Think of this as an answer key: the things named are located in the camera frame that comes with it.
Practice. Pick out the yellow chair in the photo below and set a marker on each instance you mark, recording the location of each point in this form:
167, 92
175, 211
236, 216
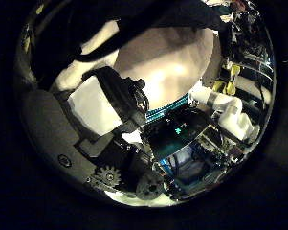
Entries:
235, 70
218, 85
231, 88

